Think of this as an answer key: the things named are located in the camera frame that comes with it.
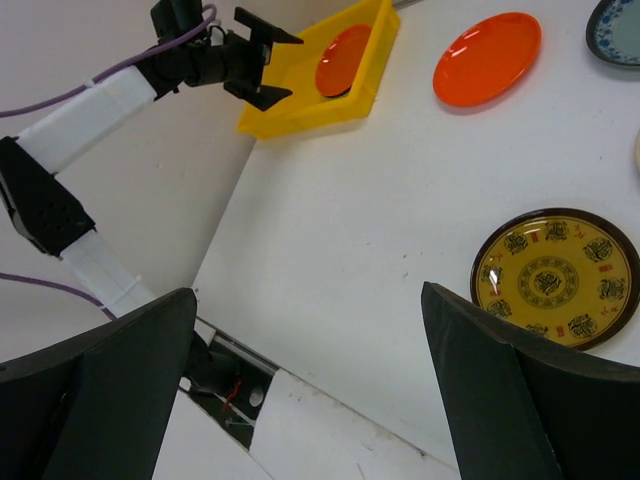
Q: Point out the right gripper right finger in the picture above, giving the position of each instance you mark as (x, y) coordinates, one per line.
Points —
(520, 406)

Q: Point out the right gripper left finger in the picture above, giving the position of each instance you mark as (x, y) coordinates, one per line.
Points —
(96, 406)

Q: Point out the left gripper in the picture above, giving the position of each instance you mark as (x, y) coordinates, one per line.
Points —
(239, 63)

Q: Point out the orange plate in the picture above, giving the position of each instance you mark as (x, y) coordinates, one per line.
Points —
(487, 60)
(339, 63)

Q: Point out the yellow brown plate front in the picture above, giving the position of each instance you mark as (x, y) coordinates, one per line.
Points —
(565, 274)

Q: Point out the blue patterned plate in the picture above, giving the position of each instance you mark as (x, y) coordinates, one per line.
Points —
(612, 32)

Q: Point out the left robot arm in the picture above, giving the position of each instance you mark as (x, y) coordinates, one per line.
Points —
(158, 186)

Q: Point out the yellow plastic bin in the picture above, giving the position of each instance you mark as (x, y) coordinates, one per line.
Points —
(293, 67)

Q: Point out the cream floral plate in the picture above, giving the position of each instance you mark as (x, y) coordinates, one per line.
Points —
(637, 150)

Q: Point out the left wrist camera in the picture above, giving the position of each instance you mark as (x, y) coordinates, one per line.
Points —
(173, 18)

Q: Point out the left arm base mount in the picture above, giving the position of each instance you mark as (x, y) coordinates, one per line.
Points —
(229, 382)

